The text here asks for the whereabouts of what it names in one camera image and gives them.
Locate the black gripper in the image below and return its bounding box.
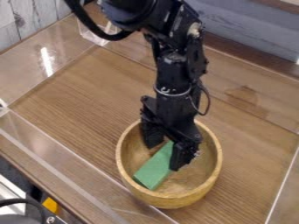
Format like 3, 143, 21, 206
140, 90, 201, 172

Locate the green rectangular block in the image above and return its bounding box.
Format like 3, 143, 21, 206
133, 141, 173, 191

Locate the brown wooden bowl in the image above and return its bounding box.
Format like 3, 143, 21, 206
116, 121, 222, 209

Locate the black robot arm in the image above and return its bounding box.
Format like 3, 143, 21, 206
101, 0, 208, 171

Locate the yellow and black device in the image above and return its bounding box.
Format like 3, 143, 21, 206
27, 189, 81, 224

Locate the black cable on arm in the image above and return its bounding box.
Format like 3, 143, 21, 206
188, 81, 210, 117

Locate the clear acrylic front wall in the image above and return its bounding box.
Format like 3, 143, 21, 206
0, 108, 178, 224

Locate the clear acrylic corner bracket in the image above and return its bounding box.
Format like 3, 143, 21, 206
77, 21, 118, 46

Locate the black cable bottom left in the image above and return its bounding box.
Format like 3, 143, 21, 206
0, 197, 42, 224

